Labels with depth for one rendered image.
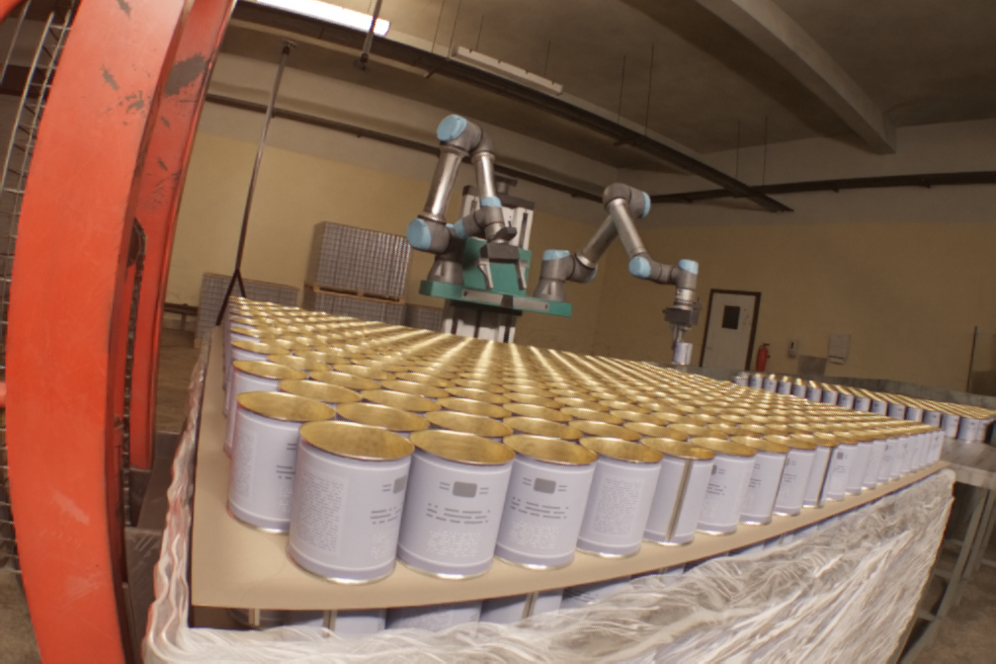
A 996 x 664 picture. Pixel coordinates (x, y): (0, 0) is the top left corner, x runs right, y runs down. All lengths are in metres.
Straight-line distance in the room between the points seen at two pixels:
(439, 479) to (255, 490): 0.12
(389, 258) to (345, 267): 0.70
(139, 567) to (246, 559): 0.46
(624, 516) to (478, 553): 0.12
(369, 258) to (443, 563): 7.70
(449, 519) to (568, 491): 0.08
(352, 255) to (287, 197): 2.10
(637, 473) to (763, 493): 0.20
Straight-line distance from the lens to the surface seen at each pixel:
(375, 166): 9.86
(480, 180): 2.07
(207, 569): 0.32
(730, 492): 0.51
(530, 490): 0.35
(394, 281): 8.09
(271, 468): 0.34
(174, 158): 1.17
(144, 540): 0.76
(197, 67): 1.22
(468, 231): 1.89
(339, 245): 7.88
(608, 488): 0.40
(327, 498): 0.29
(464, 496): 0.32
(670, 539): 0.46
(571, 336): 11.84
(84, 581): 0.73
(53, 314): 0.63
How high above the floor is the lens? 1.30
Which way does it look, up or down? 1 degrees up
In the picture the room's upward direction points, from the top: 9 degrees clockwise
